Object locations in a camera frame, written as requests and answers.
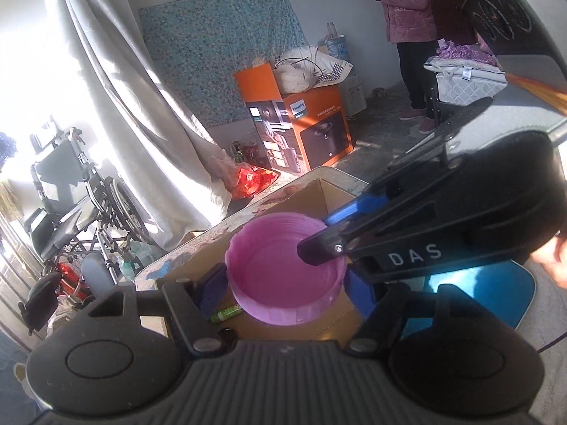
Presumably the white bedding pile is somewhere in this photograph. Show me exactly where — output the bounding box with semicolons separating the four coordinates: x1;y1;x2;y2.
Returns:
271;45;354;92

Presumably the wooden board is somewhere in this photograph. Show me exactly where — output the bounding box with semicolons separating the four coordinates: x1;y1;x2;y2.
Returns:
177;229;209;249

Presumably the white plastic bag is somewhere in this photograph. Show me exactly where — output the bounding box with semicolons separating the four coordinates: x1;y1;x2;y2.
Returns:
48;294;87;333

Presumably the black box with circle pattern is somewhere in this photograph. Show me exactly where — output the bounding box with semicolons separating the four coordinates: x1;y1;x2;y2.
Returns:
461;0;567;96

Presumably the blue checked cloth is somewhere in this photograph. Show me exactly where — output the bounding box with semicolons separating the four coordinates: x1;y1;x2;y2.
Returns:
0;132;18;173

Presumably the white quilted mattress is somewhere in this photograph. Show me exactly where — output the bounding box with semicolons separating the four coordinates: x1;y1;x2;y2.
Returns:
424;59;509;108

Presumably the blue water jug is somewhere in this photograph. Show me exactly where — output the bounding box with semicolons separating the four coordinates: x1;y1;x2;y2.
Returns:
325;21;349;60

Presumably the translucent plastic bag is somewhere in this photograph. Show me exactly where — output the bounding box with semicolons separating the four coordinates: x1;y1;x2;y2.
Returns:
204;154;242;187

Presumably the red printed plastic bag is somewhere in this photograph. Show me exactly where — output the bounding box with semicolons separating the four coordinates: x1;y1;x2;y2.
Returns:
231;165;281;200

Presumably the blue floral mattress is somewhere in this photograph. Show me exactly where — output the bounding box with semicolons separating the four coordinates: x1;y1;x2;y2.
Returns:
139;0;311;129

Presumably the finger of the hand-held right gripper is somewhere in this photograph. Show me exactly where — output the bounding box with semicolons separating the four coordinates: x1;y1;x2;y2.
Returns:
296;177;461;268
321;158;462;231

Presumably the pink plastic bowl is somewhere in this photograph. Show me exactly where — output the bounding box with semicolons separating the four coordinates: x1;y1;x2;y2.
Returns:
225;212;348;326

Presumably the black bed frame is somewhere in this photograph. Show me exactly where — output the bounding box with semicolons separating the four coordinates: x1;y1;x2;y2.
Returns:
426;89;444;127

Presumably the orange cloth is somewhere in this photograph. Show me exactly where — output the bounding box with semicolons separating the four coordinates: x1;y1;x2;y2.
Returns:
505;72;567;117

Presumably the hanging tan towel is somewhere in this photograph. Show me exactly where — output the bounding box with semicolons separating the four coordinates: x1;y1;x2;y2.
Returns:
0;181;24;223

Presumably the light green tube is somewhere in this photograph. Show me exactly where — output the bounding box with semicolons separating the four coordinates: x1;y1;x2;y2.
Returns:
209;305;243;324

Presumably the purple cloth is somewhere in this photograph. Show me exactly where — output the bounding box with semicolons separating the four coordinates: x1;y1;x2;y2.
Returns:
435;39;499;66

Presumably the grey folding wheelchair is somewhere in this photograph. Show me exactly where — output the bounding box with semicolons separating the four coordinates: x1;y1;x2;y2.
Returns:
18;127;157;335

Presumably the dark wooden door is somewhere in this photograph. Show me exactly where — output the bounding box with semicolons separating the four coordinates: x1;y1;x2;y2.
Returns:
429;0;478;46

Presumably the cluster of drink cans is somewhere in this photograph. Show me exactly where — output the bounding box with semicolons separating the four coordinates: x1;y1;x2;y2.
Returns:
231;140;258;164

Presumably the person's right hand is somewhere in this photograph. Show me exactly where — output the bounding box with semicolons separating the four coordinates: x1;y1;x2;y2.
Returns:
529;234;567;288

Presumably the orange appliance box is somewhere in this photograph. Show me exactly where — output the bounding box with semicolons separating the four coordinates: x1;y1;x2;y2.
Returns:
234;63;356;173

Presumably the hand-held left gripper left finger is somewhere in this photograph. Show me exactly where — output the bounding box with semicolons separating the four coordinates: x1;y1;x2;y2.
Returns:
89;263;229;358

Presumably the brown cardboard box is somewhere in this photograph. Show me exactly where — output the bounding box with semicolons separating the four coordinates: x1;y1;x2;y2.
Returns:
155;178;369;342

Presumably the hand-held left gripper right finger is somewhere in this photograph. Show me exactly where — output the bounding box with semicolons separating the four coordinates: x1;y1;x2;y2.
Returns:
343;270;510;356

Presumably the white curtain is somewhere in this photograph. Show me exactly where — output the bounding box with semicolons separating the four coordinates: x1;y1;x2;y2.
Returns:
39;0;235;251

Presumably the light blue plastic bag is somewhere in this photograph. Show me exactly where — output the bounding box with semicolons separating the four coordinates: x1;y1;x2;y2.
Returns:
119;241;156;279

